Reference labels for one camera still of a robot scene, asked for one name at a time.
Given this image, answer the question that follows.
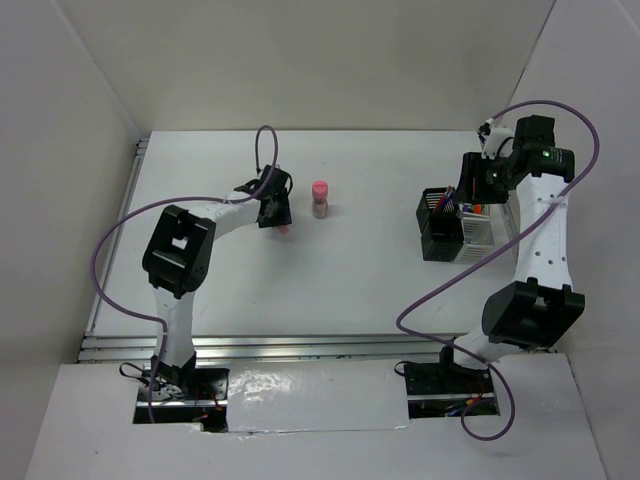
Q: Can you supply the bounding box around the pink capped clear bottle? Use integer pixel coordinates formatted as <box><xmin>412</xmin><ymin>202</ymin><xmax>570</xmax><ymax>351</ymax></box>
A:
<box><xmin>311</xmin><ymin>181</ymin><xmax>328</xmax><ymax>218</ymax></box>

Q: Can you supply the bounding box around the blue pen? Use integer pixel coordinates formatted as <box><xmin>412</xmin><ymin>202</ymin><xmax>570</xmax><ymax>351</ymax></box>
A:
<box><xmin>439</xmin><ymin>186</ymin><xmax>456</xmax><ymax>211</ymax></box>

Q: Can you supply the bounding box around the red pen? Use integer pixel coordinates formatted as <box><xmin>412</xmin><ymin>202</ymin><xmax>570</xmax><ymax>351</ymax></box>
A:
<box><xmin>434</xmin><ymin>186</ymin><xmax>454</xmax><ymax>212</ymax></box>

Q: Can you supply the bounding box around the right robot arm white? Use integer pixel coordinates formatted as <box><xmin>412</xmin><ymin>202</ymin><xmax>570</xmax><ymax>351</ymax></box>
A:
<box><xmin>436</xmin><ymin>115</ymin><xmax>586</xmax><ymax>392</ymax></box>

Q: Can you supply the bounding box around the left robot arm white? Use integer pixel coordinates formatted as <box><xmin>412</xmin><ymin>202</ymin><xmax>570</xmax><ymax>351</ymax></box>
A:
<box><xmin>142</xmin><ymin>166</ymin><xmax>293</xmax><ymax>399</ymax></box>

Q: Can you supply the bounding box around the white mesh container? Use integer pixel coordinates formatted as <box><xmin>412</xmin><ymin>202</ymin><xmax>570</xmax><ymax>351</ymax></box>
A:
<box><xmin>453</xmin><ymin>203</ymin><xmax>507</xmax><ymax>264</ymax></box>

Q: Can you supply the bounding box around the black mesh pen holder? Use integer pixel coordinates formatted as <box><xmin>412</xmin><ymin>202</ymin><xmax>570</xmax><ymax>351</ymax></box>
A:
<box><xmin>416</xmin><ymin>187</ymin><xmax>463</xmax><ymax>263</ymax></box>

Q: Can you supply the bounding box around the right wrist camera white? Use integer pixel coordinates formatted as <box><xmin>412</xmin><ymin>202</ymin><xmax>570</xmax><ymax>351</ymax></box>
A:
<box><xmin>477</xmin><ymin>118</ymin><xmax>513</xmax><ymax>160</ymax></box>

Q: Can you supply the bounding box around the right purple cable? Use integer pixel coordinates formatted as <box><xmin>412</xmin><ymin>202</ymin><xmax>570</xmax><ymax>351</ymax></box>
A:
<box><xmin>395</xmin><ymin>100</ymin><xmax>601</xmax><ymax>442</ymax></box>

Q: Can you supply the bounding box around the purple cable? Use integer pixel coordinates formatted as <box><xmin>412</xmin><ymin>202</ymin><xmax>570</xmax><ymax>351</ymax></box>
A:
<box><xmin>89</xmin><ymin>124</ymin><xmax>280</xmax><ymax>424</ymax></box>
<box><xmin>395</xmin><ymin>100</ymin><xmax>601</xmax><ymax>442</ymax></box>

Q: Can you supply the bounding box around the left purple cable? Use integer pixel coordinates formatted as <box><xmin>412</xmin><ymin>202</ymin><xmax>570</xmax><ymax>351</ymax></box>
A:
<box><xmin>89</xmin><ymin>124</ymin><xmax>280</xmax><ymax>424</ymax></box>

